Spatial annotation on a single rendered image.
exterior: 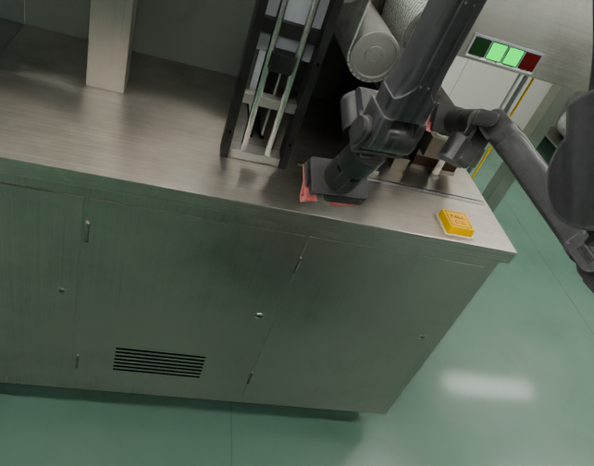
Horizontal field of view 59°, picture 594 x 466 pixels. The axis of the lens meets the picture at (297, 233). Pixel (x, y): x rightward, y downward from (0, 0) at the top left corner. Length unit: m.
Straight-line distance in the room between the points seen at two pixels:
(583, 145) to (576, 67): 1.55
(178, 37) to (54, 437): 1.20
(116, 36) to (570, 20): 1.30
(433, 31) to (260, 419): 1.46
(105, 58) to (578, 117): 1.14
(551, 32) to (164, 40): 1.15
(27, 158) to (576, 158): 0.97
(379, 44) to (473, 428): 1.50
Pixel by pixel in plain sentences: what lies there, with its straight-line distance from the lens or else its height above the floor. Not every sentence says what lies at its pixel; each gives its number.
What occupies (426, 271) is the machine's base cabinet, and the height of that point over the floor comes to 0.77.
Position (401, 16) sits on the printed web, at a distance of 1.41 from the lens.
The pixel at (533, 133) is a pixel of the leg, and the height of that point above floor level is 0.90.
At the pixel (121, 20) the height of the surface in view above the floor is 1.08.
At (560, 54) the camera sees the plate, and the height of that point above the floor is 1.23.
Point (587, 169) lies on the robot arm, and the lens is 0.42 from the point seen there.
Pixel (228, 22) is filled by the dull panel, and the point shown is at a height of 1.05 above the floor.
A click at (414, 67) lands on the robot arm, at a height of 1.36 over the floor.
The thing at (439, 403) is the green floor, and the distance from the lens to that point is 2.22.
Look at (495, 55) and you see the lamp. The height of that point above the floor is 1.17.
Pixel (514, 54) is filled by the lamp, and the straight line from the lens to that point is 1.83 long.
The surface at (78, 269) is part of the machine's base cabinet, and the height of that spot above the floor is 0.60.
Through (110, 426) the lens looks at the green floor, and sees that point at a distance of 1.79.
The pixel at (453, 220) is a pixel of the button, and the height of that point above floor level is 0.92.
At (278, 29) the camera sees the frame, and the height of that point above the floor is 1.22.
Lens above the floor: 1.56
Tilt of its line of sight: 37 degrees down
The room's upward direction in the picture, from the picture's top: 22 degrees clockwise
